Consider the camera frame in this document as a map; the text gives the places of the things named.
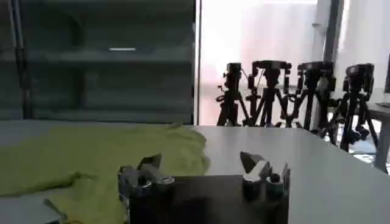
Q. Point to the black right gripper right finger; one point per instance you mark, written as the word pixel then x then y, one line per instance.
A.
pixel 259 170

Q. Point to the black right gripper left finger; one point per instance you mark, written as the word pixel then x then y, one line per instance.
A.
pixel 152 176

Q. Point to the green shirt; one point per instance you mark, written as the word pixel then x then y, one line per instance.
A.
pixel 100 158

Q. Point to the grey metal shelf rack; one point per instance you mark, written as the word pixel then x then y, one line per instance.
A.
pixel 122 76

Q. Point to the white desk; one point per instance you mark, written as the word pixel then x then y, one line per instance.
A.
pixel 382 121

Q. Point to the glass-fronted grey shelf rack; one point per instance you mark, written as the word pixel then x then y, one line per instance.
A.
pixel 9 61

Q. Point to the black camera tripod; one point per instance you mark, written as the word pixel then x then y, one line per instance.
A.
pixel 231 97
pixel 355 100
pixel 315 91
pixel 268 91

